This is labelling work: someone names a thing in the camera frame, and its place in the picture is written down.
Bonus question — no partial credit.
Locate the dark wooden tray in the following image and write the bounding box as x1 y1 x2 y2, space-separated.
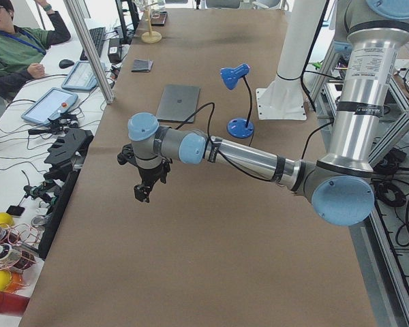
151 12 168 27

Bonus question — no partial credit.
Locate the blue teach pendant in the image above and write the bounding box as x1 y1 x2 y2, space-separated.
21 88 78 125
61 61 97 92

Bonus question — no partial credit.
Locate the black power adapter box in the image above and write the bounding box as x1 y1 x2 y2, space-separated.
108 37 122 63

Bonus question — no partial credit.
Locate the aluminium frame post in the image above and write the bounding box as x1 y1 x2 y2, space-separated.
63 0 114 105

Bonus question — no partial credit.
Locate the far blue teach pendant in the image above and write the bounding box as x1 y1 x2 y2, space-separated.
61 61 97 92

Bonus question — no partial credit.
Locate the upper yellow ball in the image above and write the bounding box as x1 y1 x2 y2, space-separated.
0 212 15 228

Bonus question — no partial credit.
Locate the folded grey cloth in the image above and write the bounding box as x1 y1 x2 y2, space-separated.
131 59 153 72

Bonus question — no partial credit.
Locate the person in green jacket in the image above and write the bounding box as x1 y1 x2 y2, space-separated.
0 1 71 102

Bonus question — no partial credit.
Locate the black plastic rack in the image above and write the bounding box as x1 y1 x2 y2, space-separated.
38 128 93 260

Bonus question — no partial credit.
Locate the black computer keyboard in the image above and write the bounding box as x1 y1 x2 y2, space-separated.
88 27 106 57

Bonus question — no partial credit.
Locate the red cylinder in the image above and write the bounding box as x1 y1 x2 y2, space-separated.
0 291 30 317

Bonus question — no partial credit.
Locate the wooden stand with round base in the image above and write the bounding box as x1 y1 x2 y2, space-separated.
141 1 162 44

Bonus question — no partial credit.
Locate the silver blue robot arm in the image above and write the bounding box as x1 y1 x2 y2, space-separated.
117 1 409 225

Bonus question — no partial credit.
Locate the near blue teach pendant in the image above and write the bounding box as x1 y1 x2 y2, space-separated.
21 88 78 125

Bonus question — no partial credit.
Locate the small black square pad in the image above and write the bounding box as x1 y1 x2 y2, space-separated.
6 205 25 217

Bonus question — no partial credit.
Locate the copper wire basket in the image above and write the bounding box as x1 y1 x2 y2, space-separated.
0 227 37 293

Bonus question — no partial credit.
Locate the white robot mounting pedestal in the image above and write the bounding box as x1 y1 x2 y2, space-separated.
255 0 331 121

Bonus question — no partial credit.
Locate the blue desk lamp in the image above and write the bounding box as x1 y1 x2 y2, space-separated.
220 63 254 139

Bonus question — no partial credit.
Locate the grey laptop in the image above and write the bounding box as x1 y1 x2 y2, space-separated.
156 84 200 123

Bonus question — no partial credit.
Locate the black computer mouse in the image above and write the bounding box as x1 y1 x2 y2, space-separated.
59 59 75 69

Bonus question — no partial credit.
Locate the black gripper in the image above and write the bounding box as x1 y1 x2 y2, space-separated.
117 144 171 203

